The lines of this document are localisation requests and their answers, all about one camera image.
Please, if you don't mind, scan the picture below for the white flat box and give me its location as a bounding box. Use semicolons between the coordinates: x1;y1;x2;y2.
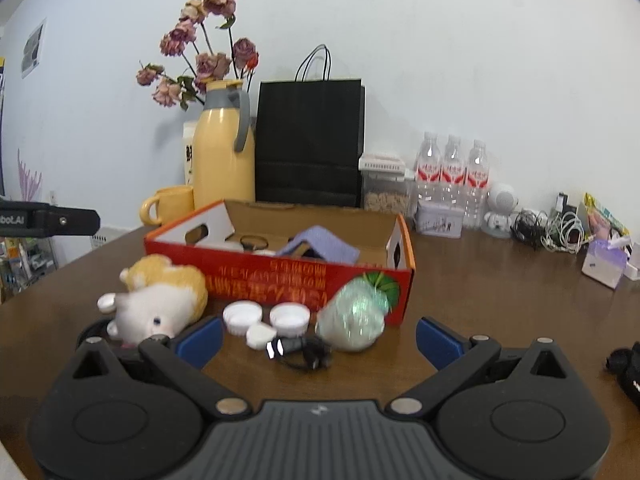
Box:
359;152;407;176

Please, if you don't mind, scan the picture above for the small printed tin box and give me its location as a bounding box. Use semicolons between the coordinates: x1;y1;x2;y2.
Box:
415;199;464;237

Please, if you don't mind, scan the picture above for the purple wall decal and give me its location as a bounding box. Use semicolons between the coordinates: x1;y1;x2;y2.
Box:
17;149;43;206

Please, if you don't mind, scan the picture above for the white milk carton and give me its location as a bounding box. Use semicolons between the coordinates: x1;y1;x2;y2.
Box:
182;120;201;186

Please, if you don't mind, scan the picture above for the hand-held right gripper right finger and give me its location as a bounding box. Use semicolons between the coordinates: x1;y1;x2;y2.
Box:
385;316;573;420

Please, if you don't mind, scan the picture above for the yellow mug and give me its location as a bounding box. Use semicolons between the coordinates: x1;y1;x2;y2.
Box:
139;185;196;227

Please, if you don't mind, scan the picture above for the white storage cart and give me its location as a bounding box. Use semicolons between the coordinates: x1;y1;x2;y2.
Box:
0;237;58;301

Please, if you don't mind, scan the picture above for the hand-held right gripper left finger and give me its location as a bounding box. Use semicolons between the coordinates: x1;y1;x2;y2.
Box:
70;316;251;420

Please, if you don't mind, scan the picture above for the colourful snack packet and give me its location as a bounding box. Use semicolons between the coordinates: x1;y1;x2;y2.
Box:
582;192;632;241

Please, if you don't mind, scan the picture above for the wall poster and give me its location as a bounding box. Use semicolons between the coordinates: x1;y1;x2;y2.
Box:
22;20;47;78

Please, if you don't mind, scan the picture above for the clear jar of seeds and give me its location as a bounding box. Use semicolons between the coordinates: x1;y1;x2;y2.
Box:
361;171;412;213

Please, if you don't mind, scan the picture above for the white cable tangle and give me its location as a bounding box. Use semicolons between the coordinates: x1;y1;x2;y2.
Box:
542;211;586;253

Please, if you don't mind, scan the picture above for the purple knitted pouch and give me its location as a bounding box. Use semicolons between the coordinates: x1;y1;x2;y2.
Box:
276;226;361;265

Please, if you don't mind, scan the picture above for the yellow white plush hamster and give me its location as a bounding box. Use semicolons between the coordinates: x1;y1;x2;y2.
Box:
97;254;208;346

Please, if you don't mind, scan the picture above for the purple tissue box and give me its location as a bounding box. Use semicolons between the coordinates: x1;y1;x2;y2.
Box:
581;237;632;290

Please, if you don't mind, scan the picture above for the black strap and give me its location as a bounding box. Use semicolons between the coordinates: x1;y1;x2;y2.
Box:
605;342;640;398

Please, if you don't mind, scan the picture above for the white robot-shaped speaker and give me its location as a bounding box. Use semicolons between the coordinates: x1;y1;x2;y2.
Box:
482;182;521;239

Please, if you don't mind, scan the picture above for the clear water bottle red label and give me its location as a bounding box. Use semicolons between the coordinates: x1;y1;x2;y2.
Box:
441;134;468;208
462;140;491;231
414;131;445;211

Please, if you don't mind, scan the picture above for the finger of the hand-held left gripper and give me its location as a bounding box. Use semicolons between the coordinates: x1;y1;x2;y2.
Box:
32;203;101;237

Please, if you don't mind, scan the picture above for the black paper bag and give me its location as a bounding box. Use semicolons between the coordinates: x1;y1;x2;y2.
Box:
255;44;366;208

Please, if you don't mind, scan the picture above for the black charger plug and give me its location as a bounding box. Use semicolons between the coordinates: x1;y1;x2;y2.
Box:
552;191;581;221

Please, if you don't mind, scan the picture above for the dried pink roses bouquet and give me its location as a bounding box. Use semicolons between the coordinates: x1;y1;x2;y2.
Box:
136;0;261;111

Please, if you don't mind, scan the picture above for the iridescent plastic wrap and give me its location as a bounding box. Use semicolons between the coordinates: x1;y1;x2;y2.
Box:
316;279;390;352

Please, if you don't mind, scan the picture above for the black braided cable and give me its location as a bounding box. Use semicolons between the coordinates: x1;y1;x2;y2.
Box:
269;336;332;373

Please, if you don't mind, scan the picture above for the red cardboard box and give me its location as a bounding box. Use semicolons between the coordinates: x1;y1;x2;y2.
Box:
144;199;416;328

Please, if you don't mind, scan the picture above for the yellow thermos jug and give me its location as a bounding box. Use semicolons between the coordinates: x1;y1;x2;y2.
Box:
192;79;257;211

